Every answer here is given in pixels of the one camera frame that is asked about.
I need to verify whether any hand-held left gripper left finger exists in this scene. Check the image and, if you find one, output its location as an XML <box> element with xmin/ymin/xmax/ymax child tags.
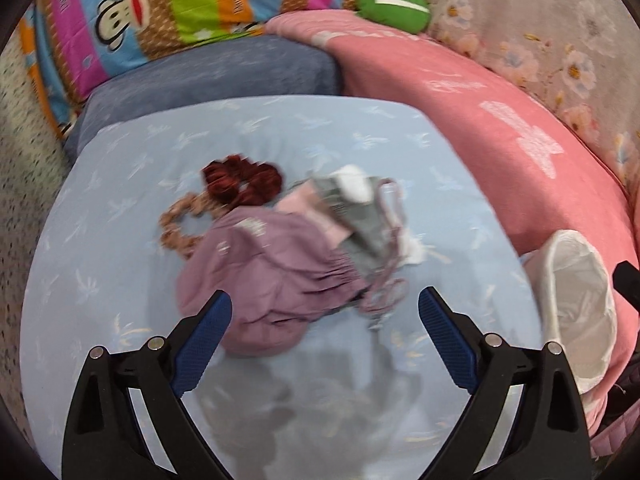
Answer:
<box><xmin>61</xmin><ymin>290</ymin><xmax>233</xmax><ymax>480</ymax></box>

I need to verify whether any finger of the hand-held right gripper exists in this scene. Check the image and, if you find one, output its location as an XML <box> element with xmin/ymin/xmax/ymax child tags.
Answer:
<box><xmin>612</xmin><ymin>260</ymin><xmax>640</xmax><ymax>311</ymax></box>

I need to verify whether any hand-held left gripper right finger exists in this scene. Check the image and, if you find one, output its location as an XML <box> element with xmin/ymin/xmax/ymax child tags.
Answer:
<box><xmin>417</xmin><ymin>287</ymin><xmax>596</xmax><ymax>480</ymax></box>

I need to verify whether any bin with white bag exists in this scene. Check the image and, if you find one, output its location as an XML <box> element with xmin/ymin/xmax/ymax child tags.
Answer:
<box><xmin>520</xmin><ymin>230</ymin><xmax>618</xmax><ymax>393</ymax></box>

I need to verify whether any purple drawstring pouch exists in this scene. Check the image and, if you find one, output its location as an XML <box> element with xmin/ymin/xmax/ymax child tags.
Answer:
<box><xmin>175</xmin><ymin>207</ymin><xmax>371</xmax><ymax>358</ymax></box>

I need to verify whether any brown patterned scrunchie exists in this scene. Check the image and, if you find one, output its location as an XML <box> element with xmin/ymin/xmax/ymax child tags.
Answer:
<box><xmin>159</xmin><ymin>191</ymin><xmax>221</xmax><ymax>261</ymax></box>

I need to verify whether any grey and white cloth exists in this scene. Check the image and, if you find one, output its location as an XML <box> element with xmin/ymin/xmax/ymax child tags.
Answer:
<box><xmin>310</xmin><ymin>175</ymin><xmax>401</xmax><ymax>281</ymax></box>

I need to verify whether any pink quilted cloth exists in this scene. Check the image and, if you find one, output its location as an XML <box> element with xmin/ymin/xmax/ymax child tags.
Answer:
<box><xmin>590</xmin><ymin>400</ymin><xmax>640</xmax><ymax>461</ymax></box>

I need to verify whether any dark red scrunchie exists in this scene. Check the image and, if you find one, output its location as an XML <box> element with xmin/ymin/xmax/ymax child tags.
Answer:
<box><xmin>201</xmin><ymin>156</ymin><xmax>284</xmax><ymax>208</ymax></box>

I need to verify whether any pale pink cloth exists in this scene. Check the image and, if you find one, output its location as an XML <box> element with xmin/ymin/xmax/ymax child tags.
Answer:
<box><xmin>277</xmin><ymin>185</ymin><xmax>351</xmax><ymax>243</ymax></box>

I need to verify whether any white folded cloth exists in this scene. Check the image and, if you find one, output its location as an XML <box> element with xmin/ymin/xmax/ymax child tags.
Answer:
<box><xmin>330</xmin><ymin>165</ymin><xmax>381</xmax><ymax>206</ymax></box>

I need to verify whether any light blue patterned cloth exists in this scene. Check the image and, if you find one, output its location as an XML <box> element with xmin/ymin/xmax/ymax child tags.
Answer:
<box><xmin>20</xmin><ymin>95</ymin><xmax>546</xmax><ymax>480</ymax></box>

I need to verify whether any pink blanket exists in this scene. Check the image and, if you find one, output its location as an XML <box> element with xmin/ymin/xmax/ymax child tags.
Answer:
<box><xmin>265</xmin><ymin>10</ymin><xmax>640</xmax><ymax>426</ymax></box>

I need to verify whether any cream speckled cloth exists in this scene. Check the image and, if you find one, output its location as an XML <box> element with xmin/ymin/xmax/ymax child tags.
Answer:
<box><xmin>0</xmin><ymin>35</ymin><xmax>76</xmax><ymax>461</ymax></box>

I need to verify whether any grey floral blanket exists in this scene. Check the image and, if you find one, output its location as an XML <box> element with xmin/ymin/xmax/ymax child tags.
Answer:
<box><xmin>375</xmin><ymin>0</ymin><xmax>640</xmax><ymax>191</ymax></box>

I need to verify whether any blue-grey sofa cushion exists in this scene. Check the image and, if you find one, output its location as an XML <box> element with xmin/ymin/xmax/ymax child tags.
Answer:
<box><xmin>62</xmin><ymin>35</ymin><xmax>346</xmax><ymax>161</ymax></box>

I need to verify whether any green round cushion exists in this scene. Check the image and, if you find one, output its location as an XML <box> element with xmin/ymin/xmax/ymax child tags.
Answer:
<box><xmin>356</xmin><ymin>0</ymin><xmax>432</xmax><ymax>36</ymax></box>

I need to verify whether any colourful monkey print blanket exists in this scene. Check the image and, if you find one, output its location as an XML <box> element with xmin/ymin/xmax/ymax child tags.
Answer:
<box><xmin>20</xmin><ymin>0</ymin><xmax>381</xmax><ymax>141</ymax></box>

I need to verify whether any pink striped cord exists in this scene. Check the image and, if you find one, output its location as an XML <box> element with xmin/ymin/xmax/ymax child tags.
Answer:
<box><xmin>357</xmin><ymin>177</ymin><xmax>409</xmax><ymax>317</ymax></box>

